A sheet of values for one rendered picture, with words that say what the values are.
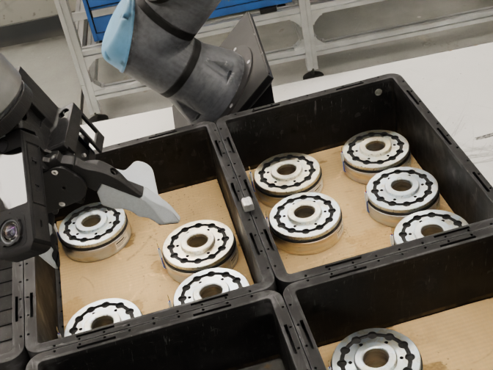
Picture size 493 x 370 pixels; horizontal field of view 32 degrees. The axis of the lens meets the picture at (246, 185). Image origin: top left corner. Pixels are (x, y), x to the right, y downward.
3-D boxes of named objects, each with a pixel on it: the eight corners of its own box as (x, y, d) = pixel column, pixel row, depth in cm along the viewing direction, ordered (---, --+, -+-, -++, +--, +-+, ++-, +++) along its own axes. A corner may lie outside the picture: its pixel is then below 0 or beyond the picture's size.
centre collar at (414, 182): (378, 183, 123) (378, 180, 123) (410, 174, 124) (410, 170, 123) (392, 202, 119) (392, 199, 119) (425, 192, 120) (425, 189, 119)
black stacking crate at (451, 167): (228, 180, 138) (216, 122, 132) (400, 134, 141) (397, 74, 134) (293, 354, 106) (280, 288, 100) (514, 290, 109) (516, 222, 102)
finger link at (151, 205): (192, 169, 86) (105, 139, 83) (189, 211, 82) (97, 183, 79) (180, 188, 88) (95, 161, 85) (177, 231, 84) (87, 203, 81)
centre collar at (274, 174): (268, 166, 131) (268, 163, 130) (300, 160, 131) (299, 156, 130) (273, 184, 127) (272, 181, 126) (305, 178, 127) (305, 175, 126)
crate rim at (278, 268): (216, 131, 133) (213, 118, 131) (398, 84, 135) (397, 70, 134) (282, 300, 101) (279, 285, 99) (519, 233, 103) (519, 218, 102)
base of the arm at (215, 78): (189, 108, 162) (146, 82, 158) (235, 44, 158) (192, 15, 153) (202, 142, 149) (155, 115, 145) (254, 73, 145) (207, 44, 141)
